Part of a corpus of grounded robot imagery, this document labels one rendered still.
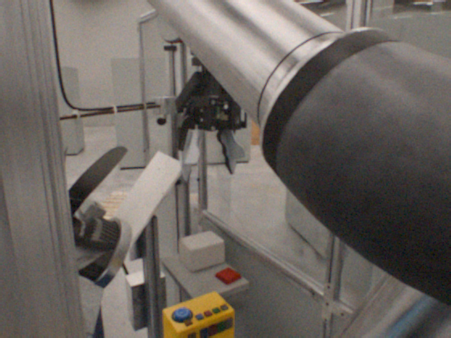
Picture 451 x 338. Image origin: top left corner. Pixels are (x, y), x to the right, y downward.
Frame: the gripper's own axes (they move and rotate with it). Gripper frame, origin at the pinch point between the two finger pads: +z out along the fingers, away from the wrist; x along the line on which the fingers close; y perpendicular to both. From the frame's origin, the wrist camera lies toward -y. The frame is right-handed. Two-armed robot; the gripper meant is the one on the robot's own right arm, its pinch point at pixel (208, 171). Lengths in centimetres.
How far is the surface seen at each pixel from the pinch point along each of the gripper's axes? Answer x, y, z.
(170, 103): 27, -82, -7
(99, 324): -14, -60, 70
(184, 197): 35, -87, 38
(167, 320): -3.5, -15.5, 41.6
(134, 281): 4, -71, 64
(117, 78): 129, -572, -21
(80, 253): -19.8, -32.7, 26.4
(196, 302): 5.3, -17.2, 40.8
